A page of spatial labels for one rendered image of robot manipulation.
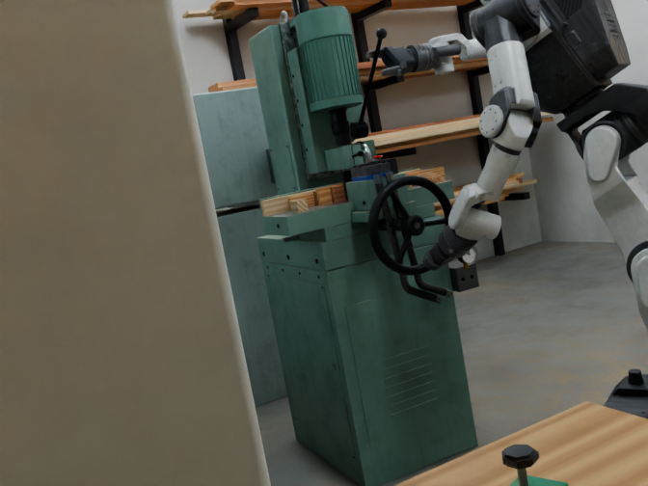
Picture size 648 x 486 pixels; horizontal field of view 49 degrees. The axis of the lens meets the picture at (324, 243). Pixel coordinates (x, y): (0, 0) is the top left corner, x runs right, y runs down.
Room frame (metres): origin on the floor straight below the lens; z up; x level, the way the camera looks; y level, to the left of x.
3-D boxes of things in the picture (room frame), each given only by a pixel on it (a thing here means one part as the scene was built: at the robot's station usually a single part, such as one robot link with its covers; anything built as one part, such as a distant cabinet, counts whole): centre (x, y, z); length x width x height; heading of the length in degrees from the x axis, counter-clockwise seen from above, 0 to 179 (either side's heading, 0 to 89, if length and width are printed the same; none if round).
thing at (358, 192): (2.16, -0.19, 0.91); 0.15 x 0.14 x 0.09; 114
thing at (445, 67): (2.39, -0.48, 1.30); 0.11 x 0.11 x 0.11; 24
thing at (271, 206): (2.36, -0.10, 0.92); 0.60 x 0.02 x 0.05; 114
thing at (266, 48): (2.61, 0.00, 1.16); 0.22 x 0.22 x 0.72; 24
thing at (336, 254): (2.45, -0.07, 0.76); 0.57 x 0.45 x 0.09; 24
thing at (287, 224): (2.24, -0.15, 0.87); 0.61 x 0.30 x 0.06; 114
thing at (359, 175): (2.16, -0.20, 0.99); 0.13 x 0.11 x 0.06; 114
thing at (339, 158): (2.36, -0.12, 1.03); 0.14 x 0.07 x 0.09; 24
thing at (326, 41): (2.34, -0.12, 1.35); 0.18 x 0.18 x 0.31
